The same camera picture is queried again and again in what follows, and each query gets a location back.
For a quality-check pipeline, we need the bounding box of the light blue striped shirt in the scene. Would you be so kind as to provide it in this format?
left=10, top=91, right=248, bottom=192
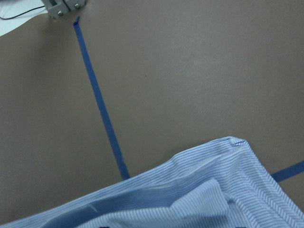
left=6, top=137, right=304, bottom=228

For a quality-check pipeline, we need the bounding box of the brown paper table cover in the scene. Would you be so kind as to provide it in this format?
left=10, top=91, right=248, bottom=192
left=0, top=0, right=304, bottom=224

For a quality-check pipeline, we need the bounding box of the aluminium frame post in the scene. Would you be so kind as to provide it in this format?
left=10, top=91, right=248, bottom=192
left=42, top=0, right=86, bottom=19

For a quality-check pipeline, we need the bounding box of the pendant black cable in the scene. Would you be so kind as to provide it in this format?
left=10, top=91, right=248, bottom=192
left=0, top=6, right=46, bottom=20

